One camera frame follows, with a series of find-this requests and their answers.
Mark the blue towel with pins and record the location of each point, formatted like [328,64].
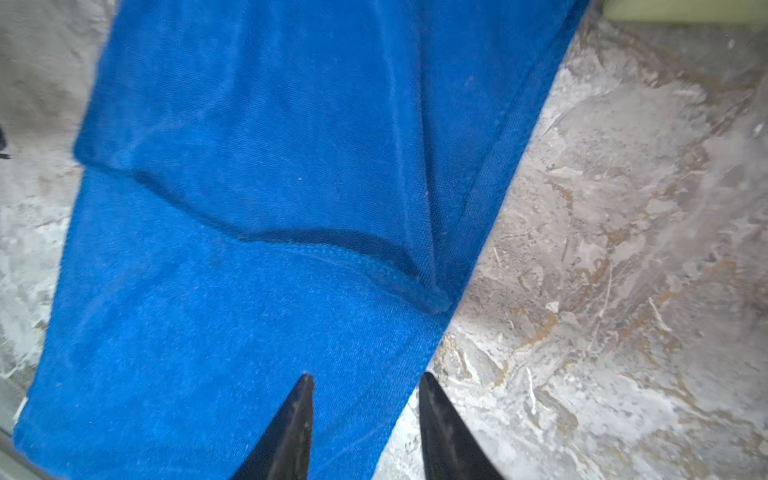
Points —
[273,188]

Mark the yellow-green plastic basket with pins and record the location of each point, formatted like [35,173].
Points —
[716,12]

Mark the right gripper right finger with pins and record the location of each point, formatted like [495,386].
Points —
[449,450]

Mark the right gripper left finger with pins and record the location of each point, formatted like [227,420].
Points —
[283,451]

